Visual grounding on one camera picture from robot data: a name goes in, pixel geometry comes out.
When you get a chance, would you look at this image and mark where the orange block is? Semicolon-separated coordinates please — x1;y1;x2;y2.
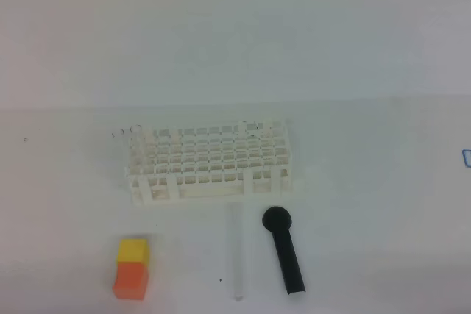
113;262;149;301

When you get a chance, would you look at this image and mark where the yellow block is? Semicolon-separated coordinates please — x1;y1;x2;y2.
116;238;150;266

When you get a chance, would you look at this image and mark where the clear test tube in rack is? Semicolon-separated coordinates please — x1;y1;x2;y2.
129;124;144;174
111;128;128;175

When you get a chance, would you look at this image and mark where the clear glass test tube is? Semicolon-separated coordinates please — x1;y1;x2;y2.
227;203;244;301

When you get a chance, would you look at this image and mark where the white plastic test tube rack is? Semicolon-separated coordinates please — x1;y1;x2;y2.
125;119;292;206

